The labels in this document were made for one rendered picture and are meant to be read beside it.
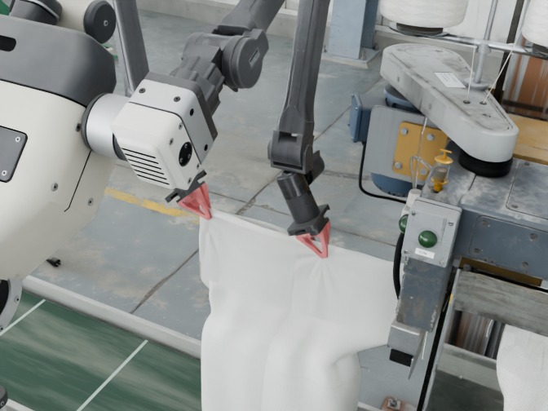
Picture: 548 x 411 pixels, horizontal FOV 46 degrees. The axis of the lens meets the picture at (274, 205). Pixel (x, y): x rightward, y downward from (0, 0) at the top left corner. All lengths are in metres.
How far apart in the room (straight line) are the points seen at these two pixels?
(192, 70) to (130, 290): 2.13
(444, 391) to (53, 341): 1.20
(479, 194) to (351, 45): 5.10
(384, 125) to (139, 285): 1.82
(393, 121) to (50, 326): 1.34
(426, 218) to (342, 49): 5.21
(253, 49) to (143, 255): 2.30
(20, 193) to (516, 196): 0.76
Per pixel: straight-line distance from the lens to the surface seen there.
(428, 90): 1.31
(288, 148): 1.29
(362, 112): 1.50
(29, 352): 2.21
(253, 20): 1.06
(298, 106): 1.28
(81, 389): 2.06
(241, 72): 1.00
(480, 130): 1.16
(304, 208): 1.33
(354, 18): 6.11
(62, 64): 0.98
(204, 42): 1.03
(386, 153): 1.51
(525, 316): 1.36
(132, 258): 3.23
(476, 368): 1.75
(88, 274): 3.14
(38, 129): 0.96
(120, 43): 1.51
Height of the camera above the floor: 1.83
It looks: 30 degrees down
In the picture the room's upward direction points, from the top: 4 degrees clockwise
